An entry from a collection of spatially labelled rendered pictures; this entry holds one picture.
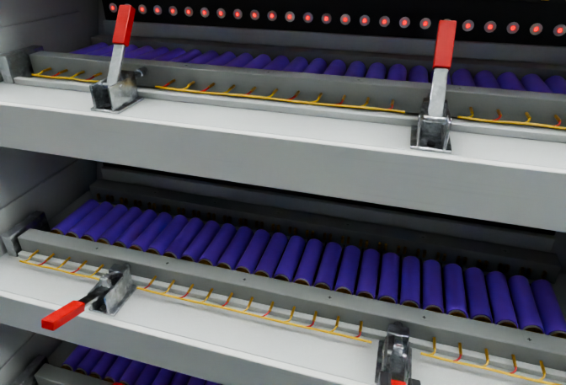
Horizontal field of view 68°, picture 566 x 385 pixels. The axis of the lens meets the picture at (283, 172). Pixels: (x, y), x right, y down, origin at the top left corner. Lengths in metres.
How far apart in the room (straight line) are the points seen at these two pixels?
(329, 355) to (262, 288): 0.08
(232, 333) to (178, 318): 0.05
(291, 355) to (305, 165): 0.16
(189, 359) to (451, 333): 0.23
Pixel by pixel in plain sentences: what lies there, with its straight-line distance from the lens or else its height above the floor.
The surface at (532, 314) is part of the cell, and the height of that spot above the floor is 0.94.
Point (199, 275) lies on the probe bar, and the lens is 0.42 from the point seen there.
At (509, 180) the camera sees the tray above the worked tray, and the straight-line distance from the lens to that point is 0.32.
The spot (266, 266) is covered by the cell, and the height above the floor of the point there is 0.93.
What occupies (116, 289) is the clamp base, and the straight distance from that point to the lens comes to 0.43.
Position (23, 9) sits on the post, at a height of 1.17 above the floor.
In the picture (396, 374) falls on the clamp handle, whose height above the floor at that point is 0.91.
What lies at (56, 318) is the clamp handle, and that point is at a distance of 0.39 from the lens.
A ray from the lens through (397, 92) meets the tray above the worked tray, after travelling 0.37.
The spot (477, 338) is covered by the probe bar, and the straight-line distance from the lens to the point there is 0.40.
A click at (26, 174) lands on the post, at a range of 0.56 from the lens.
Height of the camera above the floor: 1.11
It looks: 11 degrees down
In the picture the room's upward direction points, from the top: 6 degrees clockwise
